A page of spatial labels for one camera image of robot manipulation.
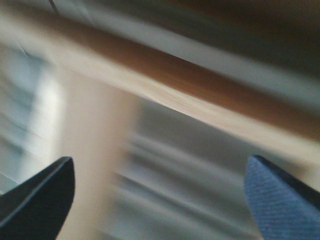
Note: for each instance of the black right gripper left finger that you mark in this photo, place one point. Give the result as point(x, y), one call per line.
point(37, 208)

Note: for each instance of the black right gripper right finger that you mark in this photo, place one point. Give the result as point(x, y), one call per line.
point(283, 207)

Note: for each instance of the wooden shelf unit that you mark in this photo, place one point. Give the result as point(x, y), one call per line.
point(167, 80)

